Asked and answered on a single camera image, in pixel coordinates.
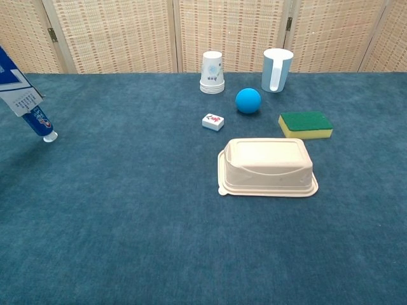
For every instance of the blue toothpaste tube white cap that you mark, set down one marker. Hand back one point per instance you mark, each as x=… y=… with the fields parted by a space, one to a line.
x=39 y=122

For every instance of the blue white toothpaste box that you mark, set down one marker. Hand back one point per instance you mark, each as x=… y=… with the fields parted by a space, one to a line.
x=16 y=85

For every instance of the white mahjong tile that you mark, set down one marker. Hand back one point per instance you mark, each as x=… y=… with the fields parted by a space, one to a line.
x=213 y=122

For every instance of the beige food container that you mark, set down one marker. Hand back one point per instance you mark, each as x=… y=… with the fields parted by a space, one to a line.
x=267 y=166

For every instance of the blue ball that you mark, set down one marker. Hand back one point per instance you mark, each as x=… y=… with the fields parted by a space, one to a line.
x=248 y=100

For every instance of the stack of white paper cups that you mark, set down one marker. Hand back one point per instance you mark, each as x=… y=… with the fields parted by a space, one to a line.
x=212 y=74

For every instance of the blue table cloth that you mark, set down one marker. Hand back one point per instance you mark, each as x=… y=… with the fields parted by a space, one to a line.
x=127 y=206

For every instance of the green yellow sponge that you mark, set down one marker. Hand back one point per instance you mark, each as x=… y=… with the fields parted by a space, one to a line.
x=305 y=124

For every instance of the light blue white mug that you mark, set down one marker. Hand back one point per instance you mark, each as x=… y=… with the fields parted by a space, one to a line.
x=276 y=70

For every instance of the woven folding screen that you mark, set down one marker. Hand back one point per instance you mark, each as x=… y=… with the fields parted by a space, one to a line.
x=121 y=35

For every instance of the dark metal screen hinge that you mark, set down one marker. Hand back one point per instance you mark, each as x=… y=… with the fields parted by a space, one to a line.
x=52 y=35
x=289 y=23

